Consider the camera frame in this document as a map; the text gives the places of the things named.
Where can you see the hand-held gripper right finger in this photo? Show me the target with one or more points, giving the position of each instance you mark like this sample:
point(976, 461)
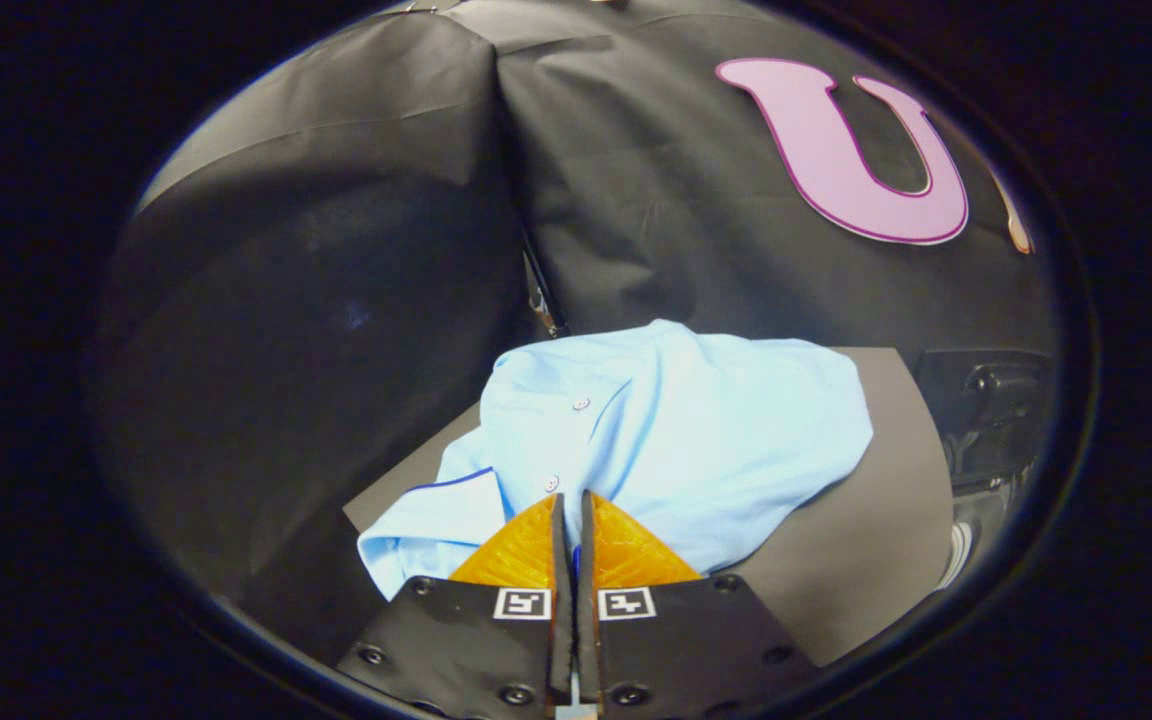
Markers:
point(588, 600)

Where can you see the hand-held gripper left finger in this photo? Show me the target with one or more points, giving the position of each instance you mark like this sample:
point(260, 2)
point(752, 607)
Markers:
point(562, 600)

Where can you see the light blue shirt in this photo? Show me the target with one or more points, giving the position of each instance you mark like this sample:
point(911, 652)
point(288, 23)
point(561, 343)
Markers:
point(696, 440)

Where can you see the cream and dark cabinet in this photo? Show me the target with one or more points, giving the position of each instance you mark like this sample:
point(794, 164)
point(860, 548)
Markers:
point(866, 560)

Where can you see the black backdrop cloth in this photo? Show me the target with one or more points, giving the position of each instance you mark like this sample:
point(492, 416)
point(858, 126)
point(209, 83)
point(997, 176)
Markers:
point(656, 200)

